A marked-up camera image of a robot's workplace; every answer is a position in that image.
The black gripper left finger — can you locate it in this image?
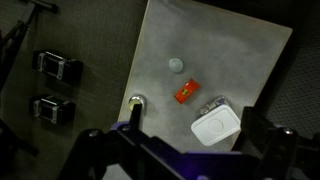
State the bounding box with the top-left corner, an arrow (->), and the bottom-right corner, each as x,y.
59,103 -> 158,180

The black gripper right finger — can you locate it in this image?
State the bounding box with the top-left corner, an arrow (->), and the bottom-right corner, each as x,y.
233,106 -> 320,180

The white square container lid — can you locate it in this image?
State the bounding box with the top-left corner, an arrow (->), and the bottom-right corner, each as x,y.
190,105 -> 242,147

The round silver tin lid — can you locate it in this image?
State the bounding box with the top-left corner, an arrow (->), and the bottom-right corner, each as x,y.
168,57 -> 185,74

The orange snack packet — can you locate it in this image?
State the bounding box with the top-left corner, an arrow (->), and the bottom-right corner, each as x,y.
173,78 -> 202,105

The dark grey fabric sofa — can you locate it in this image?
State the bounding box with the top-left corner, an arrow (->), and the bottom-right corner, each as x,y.
233,0 -> 320,144

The black tripod stand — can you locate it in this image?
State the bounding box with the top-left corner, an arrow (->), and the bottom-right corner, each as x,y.
0,0 -> 59,91

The black box with silver straps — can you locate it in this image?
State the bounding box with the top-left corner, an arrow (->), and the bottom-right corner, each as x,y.
32,49 -> 84,83
31,94 -> 77,126

